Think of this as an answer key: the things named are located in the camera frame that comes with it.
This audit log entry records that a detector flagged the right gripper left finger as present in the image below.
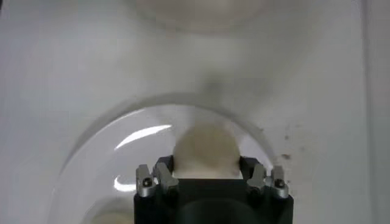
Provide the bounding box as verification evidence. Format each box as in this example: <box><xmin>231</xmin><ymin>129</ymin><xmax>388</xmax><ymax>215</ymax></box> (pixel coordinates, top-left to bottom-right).
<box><xmin>135</xmin><ymin>155</ymin><xmax>180</xmax><ymax>198</ymax></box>

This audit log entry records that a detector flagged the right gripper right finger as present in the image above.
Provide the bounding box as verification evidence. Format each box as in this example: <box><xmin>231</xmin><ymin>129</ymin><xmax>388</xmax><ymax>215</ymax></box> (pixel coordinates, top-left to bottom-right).
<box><xmin>239</xmin><ymin>155</ymin><xmax>290</xmax><ymax>199</ymax></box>

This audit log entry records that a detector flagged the white steamed baozi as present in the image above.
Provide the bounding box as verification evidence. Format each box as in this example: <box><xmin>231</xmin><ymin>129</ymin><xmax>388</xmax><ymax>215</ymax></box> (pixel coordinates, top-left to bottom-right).
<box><xmin>87</xmin><ymin>209</ymin><xmax>135</xmax><ymax>224</ymax></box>
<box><xmin>172</xmin><ymin>121</ymin><xmax>243</xmax><ymax>180</ymax></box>

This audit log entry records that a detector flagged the steel and white steamer pot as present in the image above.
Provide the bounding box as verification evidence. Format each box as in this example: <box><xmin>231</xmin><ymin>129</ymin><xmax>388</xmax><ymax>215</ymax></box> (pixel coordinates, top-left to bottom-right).
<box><xmin>126</xmin><ymin>0</ymin><xmax>275</xmax><ymax>33</ymax></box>

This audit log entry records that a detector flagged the white round plate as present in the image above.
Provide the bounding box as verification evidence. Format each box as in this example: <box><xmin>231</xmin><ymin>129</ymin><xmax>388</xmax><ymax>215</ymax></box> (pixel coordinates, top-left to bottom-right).
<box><xmin>47</xmin><ymin>102</ymin><xmax>275</xmax><ymax>224</ymax></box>

